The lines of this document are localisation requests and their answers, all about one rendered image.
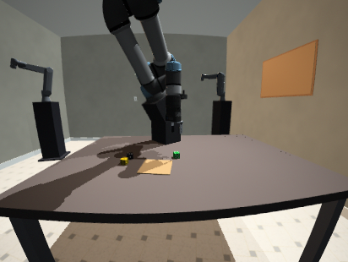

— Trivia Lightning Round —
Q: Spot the yellow die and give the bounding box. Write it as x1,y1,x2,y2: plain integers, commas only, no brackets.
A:
120,157,128,166

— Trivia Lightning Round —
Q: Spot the green die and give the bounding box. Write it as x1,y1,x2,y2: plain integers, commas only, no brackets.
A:
173,151,180,159

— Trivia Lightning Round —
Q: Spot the peach flat mat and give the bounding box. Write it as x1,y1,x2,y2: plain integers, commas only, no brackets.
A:
137,160,172,175

